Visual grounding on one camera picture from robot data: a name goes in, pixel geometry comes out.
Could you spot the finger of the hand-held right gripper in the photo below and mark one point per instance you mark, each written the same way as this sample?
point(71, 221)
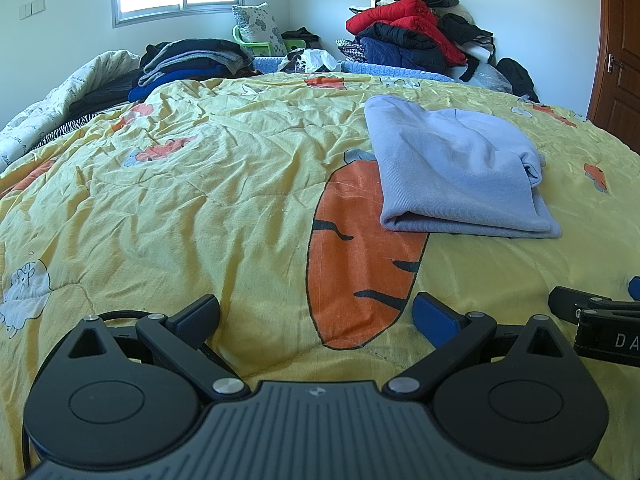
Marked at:
point(635, 286)
point(570, 302)

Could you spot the yellow carrot print quilt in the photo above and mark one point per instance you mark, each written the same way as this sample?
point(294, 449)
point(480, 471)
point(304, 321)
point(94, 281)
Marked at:
point(200, 200)

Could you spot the green plastic chair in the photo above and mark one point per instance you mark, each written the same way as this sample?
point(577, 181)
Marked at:
point(262, 50)

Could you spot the houndstooth garment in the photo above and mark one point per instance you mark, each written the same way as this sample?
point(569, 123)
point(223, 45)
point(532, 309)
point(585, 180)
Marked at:
point(350, 49)

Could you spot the zebra striped cloth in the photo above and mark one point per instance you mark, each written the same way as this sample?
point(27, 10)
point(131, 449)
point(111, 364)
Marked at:
point(65, 129)

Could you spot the stack of folded dark clothes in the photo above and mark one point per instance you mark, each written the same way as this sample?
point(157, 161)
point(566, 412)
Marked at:
point(190, 62)

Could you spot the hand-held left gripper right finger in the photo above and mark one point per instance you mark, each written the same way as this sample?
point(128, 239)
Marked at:
point(434, 317)

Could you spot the grey floral pillow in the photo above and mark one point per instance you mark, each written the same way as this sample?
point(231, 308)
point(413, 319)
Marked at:
point(260, 27)

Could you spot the white wall switch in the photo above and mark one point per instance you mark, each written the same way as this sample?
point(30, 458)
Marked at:
point(32, 8)

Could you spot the lavender knit sweater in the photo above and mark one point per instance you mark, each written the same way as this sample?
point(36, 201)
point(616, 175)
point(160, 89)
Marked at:
point(450, 180)

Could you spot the white and black garment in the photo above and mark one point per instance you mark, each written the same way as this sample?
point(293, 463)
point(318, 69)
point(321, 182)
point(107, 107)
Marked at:
point(310, 60)

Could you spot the brown wooden door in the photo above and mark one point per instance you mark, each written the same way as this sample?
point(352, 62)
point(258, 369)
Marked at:
point(617, 50)

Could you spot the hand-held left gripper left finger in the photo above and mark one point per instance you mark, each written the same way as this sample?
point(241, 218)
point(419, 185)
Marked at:
point(196, 314)

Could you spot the white plastic bag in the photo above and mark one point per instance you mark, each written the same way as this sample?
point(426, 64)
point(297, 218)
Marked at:
point(487, 80)

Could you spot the white printed quilt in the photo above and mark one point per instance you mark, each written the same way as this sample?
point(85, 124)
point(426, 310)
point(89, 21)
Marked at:
point(55, 95)

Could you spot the navy puffer jacket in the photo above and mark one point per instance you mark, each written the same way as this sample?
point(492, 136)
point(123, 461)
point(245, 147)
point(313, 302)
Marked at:
point(400, 57)

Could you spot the red puffer jacket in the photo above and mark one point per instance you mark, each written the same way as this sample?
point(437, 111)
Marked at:
point(400, 15)

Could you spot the black bag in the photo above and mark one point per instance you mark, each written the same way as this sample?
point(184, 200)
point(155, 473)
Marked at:
point(517, 77)

